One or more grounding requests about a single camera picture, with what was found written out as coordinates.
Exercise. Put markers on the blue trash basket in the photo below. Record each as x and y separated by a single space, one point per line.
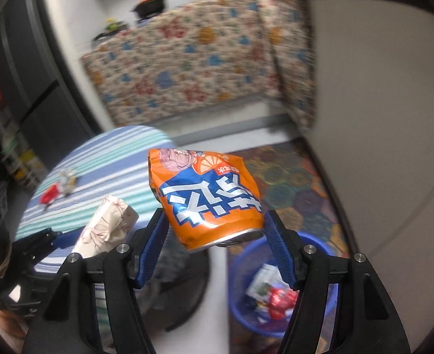
241 284

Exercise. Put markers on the colourful hexagon floor mat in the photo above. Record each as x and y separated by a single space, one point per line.
294 184

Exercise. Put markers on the patterned fabric sofa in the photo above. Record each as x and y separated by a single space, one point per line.
184 62

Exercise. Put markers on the red crumpled wrapper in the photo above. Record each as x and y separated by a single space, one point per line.
50 195

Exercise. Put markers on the green white milk carton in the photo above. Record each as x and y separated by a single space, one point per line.
265 280

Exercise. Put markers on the floral tissue box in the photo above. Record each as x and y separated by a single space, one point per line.
106 221

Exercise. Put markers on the black pan with vegetables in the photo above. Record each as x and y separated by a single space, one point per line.
110 29

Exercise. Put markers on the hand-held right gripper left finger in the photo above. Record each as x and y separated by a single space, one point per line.
152 250

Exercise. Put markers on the dark round table base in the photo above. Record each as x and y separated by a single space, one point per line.
180 295

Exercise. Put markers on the grey refrigerator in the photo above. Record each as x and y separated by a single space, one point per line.
36 81

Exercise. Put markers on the red snack bag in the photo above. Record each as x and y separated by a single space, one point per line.
281 300

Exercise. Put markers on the crushed orange can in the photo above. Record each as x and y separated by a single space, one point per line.
209 199

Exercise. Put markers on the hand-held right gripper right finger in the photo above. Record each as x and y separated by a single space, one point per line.
279 254

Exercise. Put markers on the small crumpled clear wrapper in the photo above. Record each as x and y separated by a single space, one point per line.
68 182

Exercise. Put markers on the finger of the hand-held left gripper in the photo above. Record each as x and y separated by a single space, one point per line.
62 240
42 255

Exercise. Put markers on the black pot with red lid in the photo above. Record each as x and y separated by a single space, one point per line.
150 7

